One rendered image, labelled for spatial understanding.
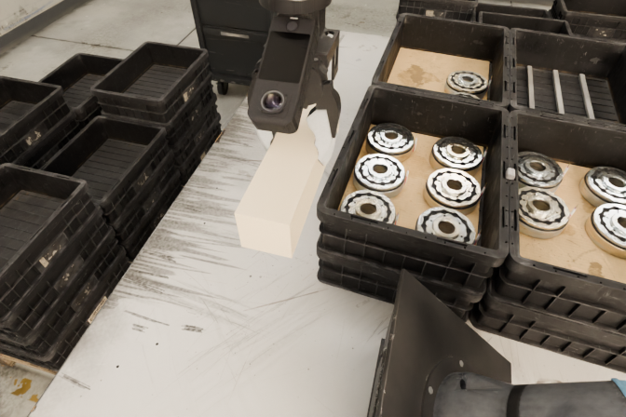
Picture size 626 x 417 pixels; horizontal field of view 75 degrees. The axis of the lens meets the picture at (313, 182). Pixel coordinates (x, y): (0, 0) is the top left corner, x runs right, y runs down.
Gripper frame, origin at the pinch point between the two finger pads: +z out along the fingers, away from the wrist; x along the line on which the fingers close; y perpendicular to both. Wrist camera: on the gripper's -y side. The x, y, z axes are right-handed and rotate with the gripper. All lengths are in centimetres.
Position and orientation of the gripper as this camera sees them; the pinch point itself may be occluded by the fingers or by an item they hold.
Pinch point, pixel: (295, 156)
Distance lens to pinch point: 51.7
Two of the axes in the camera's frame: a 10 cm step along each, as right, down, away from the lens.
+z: 0.0, 7.0, 7.1
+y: 2.6, -6.9, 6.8
